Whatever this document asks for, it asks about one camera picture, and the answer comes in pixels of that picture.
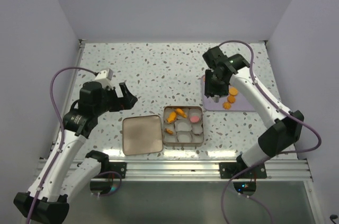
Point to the aluminium rail frame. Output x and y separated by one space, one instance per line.
208 170

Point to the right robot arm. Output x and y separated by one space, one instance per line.
283 126

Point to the gold cookie tin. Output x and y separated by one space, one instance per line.
185 133

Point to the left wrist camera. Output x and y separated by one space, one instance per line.
104 77

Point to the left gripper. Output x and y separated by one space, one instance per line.
126 102

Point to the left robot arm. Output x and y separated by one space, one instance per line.
48 198

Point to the orange round cookie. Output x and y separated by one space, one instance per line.
233 91

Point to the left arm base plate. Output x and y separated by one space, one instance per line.
118 167

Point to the gold tin lid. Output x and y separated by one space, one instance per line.
142 135

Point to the small orange flower cookie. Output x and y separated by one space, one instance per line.
170 132

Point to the lilac tray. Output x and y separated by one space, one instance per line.
241 104

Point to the orange fish cookie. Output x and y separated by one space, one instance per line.
171 117
181 113

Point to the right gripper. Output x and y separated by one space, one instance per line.
210 89

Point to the metal tongs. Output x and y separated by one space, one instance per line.
216 98

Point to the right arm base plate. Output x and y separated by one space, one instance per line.
229 169

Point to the pink round cookie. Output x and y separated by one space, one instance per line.
195 119

